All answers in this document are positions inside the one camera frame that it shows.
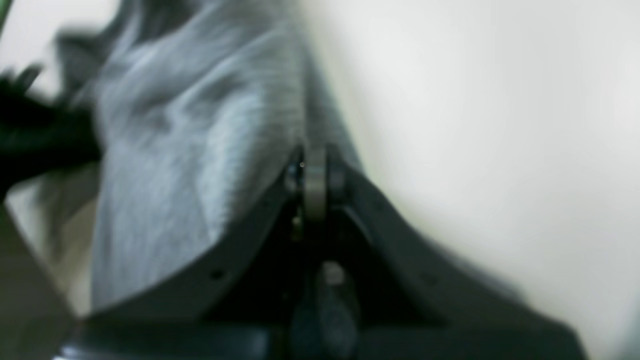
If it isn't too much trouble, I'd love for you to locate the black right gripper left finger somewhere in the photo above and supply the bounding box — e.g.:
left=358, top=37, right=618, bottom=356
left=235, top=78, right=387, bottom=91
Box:
left=56, top=146, right=329, bottom=360

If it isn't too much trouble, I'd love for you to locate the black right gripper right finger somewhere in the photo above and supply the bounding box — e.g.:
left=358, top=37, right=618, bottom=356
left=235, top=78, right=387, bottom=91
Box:
left=322, top=146, right=586, bottom=360

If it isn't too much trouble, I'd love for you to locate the grey t-shirt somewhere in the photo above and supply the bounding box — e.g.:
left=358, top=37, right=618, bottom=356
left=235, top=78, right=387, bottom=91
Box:
left=10, top=0, right=366, bottom=316

